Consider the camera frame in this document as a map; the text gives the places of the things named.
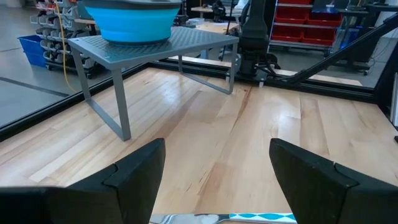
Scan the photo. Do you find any red bin shelf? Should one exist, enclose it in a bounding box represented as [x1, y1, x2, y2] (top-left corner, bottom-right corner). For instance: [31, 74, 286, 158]
[269, 0, 345, 48]

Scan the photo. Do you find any blue collapsible bowl grey rim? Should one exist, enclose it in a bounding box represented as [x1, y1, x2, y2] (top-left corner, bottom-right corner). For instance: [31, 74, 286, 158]
[81, 0, 183, 45]

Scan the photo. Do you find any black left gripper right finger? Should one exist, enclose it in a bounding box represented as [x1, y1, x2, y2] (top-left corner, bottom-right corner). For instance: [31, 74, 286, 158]
[269, 138, 398, 224]

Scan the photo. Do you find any black aluminium table frame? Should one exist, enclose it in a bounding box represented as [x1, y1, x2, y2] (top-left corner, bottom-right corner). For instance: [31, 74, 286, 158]
[0, 12, 398, 144]

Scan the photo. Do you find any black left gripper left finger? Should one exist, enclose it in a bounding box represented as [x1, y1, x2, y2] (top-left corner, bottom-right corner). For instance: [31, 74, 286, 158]
[67, 138, 167, 224]

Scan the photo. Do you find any silver aluminium bracket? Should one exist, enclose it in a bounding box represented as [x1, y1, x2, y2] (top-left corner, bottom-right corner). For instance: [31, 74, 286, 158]
[390, 73, 398, 127]

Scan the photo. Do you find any grey perforated metal riser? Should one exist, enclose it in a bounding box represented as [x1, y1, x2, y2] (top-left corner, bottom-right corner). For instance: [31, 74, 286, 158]
[67, 26, 240, 142]

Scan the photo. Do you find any yellow extension cable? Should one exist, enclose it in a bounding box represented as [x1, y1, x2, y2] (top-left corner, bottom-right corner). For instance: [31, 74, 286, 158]
[54, 0, 78, 93]

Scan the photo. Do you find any blue storage bin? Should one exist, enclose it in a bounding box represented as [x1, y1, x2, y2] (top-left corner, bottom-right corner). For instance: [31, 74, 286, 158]
[17, 34, 47, 68]

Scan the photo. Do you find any rack of grey bins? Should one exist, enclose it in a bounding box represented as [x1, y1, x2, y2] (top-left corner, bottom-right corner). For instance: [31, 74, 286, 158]
[29, 0, 105, 78]

